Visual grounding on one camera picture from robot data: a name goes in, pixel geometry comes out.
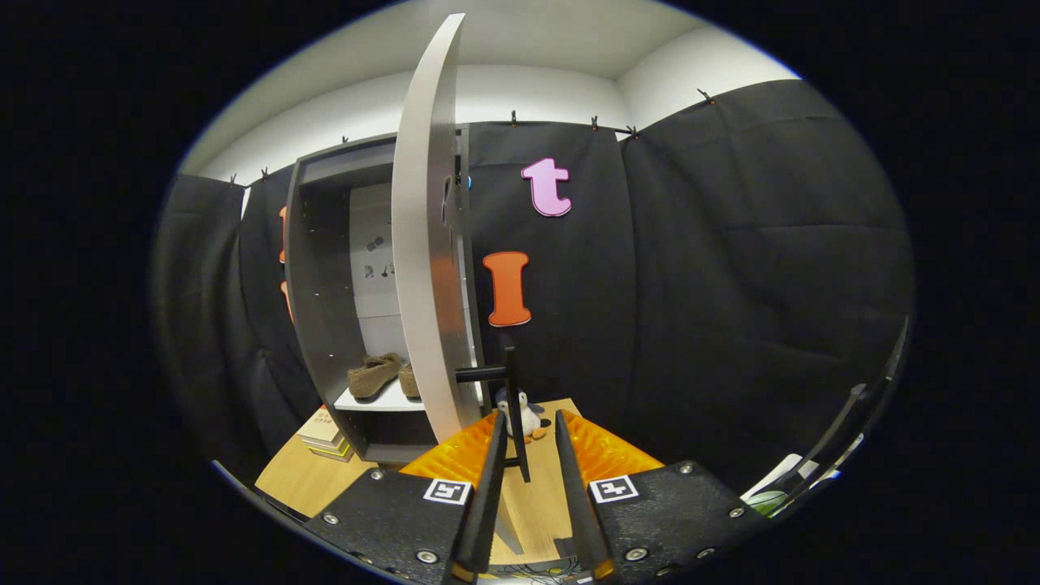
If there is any beige shoe cabinet door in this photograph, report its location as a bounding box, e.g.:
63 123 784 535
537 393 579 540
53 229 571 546
392 12 531 557

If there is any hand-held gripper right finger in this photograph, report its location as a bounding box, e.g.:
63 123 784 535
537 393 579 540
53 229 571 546
554 409 769 582

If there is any black backdrop cloth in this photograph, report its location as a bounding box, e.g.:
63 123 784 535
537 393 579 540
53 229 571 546
150 79 916 496

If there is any stack of books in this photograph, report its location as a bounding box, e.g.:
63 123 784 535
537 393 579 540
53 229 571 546
297 406 355 462

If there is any penguin plush toy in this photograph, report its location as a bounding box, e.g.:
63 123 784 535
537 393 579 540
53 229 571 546
496 388 552 445

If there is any dark grey shoe cabinet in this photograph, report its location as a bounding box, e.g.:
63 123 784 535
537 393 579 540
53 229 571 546
284 134 488 464

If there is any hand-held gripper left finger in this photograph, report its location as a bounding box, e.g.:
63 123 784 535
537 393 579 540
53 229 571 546
302 410 509 585

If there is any white and green sheet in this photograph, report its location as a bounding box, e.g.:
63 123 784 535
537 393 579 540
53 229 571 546
739 435 864 518

